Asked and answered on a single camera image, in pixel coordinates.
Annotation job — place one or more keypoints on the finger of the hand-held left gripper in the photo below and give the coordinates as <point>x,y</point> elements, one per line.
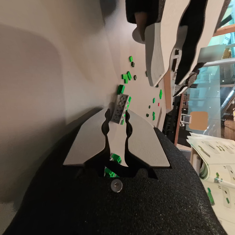
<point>211,22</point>
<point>168,27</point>

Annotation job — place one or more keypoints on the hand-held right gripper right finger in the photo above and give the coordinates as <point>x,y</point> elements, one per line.
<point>146,145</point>

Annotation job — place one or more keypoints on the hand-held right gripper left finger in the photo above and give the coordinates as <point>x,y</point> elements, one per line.
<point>88,143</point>

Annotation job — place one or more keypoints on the green and grey brick assembly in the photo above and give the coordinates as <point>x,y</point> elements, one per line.
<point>119,108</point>

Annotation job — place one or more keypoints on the grey desk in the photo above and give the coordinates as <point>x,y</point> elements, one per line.
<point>110,45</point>

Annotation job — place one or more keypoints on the person's left hand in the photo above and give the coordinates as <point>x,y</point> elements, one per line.
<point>141,22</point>

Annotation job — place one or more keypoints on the green u-shaped brick assembly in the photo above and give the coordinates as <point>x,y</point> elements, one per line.
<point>115,157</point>

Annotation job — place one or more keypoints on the green flat studded plate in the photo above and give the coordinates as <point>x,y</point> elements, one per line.
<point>160,94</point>

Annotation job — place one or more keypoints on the tan wooden chair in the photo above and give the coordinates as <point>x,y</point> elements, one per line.
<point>198,120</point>

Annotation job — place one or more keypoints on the black and white spare gripper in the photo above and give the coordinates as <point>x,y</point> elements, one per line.
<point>191,80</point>

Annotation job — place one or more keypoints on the scattered small green bricks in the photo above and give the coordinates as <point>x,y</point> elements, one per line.
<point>128,75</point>

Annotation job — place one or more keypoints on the brick instruction booklet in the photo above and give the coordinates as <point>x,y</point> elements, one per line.
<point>220,165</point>

